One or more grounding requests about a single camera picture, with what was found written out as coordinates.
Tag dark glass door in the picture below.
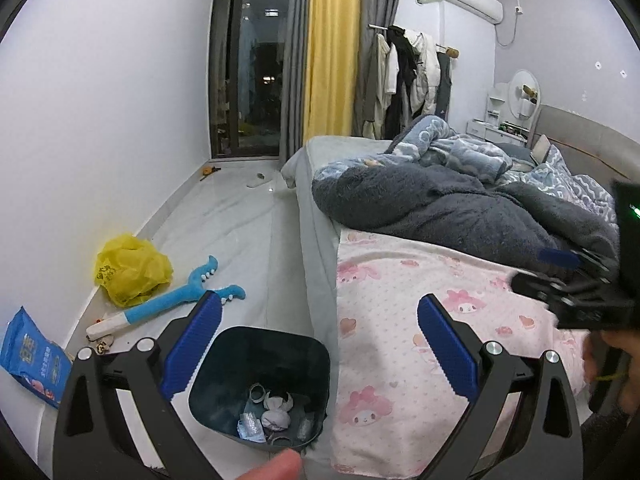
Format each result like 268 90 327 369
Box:
210 0 296 161

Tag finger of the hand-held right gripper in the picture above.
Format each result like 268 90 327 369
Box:
539 247 584 269
511 271 567 307

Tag white vanity table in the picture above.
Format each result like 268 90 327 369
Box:
466 82 538 149

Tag blue snack packet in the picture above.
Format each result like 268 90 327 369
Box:
0 306 75 408

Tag white power cable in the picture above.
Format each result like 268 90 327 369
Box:
495 7 524 47

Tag dark blue pillow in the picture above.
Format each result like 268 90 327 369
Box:
492 142 534 164

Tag person's left hand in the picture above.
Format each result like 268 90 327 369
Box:
235 449 304 480

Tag white puffer jacket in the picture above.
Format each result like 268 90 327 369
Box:
405 30 441 116

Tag pink printed blanket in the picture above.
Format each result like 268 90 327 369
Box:
332 230 591 478

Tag dark grey pants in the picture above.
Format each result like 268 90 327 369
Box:
435 52 454 121

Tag blue patterned duvet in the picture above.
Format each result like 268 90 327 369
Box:
500 150 621 226

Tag beige pillow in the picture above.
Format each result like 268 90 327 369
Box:
531 134 552 164

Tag grey curtain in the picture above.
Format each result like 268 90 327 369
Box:
277 0 316 161

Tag white air conditioner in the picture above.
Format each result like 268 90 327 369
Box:
442 0 503 23

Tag yellow plastic bag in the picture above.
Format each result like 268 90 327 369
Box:
95 233 174 308

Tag light blue fleece blanket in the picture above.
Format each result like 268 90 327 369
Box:
312 115 513 183

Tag yellow curtain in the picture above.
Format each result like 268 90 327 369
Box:
302 0 363 143

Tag beige coat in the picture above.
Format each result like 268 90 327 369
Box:
362 35 401 139

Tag person's right hand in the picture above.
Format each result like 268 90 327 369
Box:
582 330 640 412

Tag grey bed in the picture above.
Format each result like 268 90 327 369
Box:
280 105 640 478

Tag black garment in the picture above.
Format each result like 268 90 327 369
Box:
385 25 419 139

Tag dark grey fleece blanket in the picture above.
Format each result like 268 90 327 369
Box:
311 162 621 276

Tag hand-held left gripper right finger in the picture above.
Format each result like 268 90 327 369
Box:
417 294 585 480

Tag blue plush toy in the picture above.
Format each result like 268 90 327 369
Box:
86 255 247 343

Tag person's right forearm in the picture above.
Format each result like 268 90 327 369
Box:
582 404 640 480

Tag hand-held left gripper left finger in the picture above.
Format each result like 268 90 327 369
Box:
52 290 223 480

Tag clothes rail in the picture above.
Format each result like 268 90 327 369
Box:
369 22 459 59

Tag dark blue trash bin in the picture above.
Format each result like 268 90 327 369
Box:
187 326 331 450

